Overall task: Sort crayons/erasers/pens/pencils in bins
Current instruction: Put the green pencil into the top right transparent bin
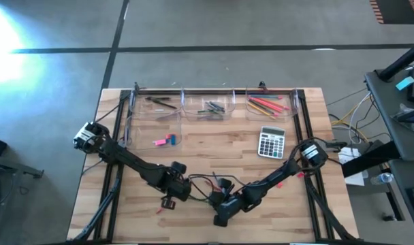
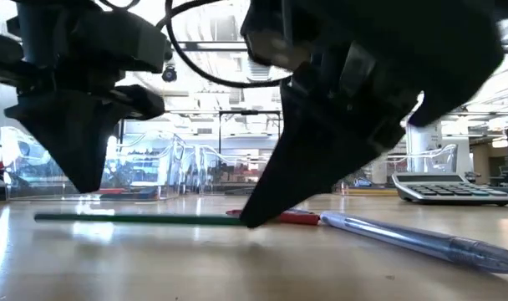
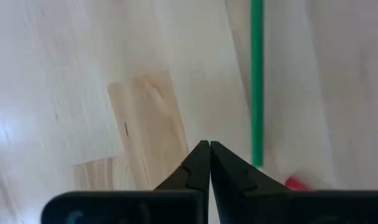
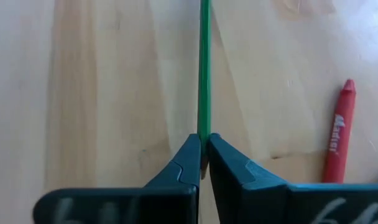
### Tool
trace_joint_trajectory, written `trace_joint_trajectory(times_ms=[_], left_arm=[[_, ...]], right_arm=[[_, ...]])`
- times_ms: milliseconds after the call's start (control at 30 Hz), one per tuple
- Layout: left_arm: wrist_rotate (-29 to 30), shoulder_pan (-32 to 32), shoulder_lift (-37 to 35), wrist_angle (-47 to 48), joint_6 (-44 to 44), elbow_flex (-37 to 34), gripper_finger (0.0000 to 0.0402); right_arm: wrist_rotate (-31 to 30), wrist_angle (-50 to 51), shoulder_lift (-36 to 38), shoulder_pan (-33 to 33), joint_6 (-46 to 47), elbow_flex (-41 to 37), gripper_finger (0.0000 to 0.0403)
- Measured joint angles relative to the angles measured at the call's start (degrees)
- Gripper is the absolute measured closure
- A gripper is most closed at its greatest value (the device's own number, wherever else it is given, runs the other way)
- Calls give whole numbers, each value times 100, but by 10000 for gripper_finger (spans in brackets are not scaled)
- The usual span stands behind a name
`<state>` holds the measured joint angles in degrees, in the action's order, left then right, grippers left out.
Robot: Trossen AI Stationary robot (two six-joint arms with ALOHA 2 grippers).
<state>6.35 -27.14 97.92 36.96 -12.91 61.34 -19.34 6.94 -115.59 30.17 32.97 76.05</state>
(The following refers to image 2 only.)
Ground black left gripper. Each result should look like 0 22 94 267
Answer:
3 8 171 194

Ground red crayon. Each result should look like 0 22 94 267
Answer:
226 207 321 227

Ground yellow pencil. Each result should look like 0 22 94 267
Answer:
344 187 400 197

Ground green pencil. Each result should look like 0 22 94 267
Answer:
33 212 247 227

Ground clear grey ballpoint pen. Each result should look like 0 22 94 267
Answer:
318 210 508 276

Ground clear plastic bin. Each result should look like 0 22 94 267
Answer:
1 126 186 202
107 130 199 197
195 144 280 197
341 144 459 196

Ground black ceiling spot lamp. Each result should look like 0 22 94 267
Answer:
160 64 179 84

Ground black metal stand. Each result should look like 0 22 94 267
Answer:
218 110 283 158

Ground white column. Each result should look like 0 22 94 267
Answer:
405 120 444 173

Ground overhead bar with light strips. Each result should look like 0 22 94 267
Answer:
180 40 508 54

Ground grey desk calculator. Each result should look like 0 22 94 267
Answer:
391 171 508 207

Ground wooden cabinet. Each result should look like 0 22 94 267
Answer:
470 144 494 185

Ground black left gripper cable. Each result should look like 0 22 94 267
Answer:
155 0 296 89

